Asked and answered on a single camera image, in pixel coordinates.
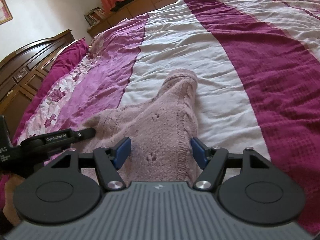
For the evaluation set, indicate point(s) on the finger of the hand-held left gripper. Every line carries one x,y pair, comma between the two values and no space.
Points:
55,138

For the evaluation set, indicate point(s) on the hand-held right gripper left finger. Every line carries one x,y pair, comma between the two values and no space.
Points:
123,152

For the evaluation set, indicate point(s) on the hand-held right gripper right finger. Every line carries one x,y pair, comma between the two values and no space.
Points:
198,152

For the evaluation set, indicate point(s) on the pink knitted cardigan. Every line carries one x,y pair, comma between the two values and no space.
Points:
165,110

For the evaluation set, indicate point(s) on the person's left forearm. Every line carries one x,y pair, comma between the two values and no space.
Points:
10,192

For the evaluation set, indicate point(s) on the wooden headboard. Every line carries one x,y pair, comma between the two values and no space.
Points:
15,100

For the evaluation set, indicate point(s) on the purple floral striped bedspread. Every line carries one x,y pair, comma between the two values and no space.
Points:
250,67

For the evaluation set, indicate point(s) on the pale pink cloth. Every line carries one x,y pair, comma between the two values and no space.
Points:
97,42

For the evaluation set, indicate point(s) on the stack of books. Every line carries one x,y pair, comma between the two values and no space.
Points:
95,16

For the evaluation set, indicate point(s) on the wooden ledge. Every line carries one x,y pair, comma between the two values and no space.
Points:
140,7

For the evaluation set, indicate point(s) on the dark cloth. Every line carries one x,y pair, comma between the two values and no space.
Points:
120,6

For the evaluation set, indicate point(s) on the framed wall picture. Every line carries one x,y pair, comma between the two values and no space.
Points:
3,7

